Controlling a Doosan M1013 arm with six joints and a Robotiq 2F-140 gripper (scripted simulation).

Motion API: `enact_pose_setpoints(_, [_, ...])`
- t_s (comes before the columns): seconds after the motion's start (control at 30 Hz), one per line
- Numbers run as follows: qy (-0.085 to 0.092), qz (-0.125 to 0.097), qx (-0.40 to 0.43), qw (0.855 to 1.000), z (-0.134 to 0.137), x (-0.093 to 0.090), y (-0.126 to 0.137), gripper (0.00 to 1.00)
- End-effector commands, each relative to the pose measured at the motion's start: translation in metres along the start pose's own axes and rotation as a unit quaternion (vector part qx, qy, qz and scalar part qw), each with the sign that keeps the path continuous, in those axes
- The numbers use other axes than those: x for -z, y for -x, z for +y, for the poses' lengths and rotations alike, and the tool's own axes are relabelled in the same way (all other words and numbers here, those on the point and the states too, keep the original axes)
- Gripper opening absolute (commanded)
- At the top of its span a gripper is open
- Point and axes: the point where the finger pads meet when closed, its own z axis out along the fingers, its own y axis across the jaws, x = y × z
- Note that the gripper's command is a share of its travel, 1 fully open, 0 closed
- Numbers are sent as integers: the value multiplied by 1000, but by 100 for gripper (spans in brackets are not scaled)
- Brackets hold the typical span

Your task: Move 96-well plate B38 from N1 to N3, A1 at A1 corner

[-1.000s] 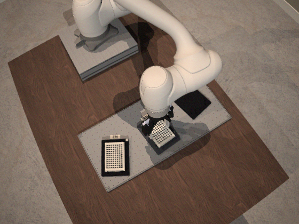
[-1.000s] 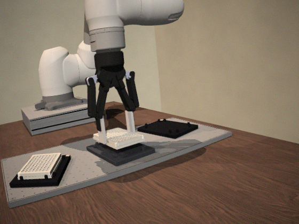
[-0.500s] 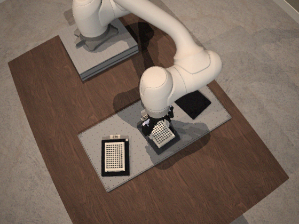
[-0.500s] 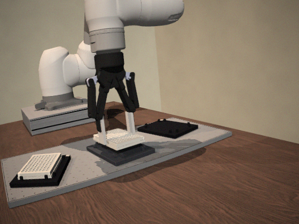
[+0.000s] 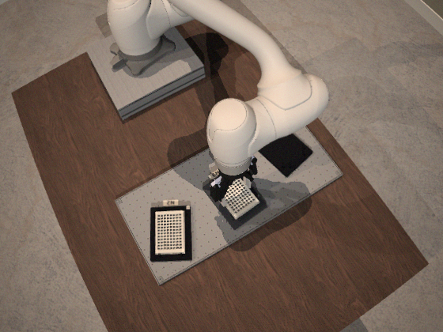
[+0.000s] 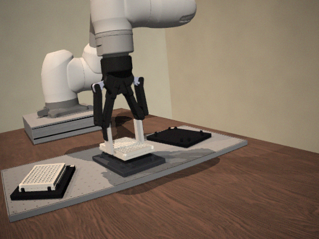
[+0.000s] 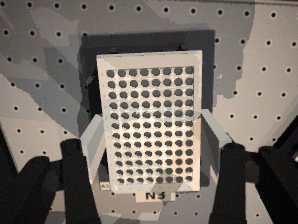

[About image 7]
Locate beige label with black text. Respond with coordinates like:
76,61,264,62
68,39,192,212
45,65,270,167
135,192,175,202

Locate white well plate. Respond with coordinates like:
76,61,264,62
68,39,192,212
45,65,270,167
292,151,298,161
97,50,202,194

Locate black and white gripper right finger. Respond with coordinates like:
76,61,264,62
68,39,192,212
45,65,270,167
200,109,298,224

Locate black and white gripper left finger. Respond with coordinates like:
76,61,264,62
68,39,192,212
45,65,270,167
0,114,106,224

